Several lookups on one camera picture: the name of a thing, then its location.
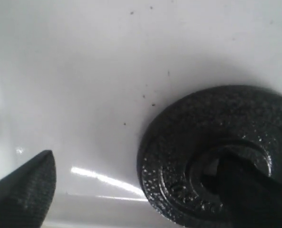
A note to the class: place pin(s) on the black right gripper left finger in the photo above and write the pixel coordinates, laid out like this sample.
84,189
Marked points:
26,194

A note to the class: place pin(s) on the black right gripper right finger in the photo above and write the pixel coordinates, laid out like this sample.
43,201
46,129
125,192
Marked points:
252,199

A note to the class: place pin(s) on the black weight plate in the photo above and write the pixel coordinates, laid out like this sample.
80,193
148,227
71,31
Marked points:
192,133

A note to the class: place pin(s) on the white rectangular tray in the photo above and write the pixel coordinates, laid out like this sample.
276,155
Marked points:
84,78

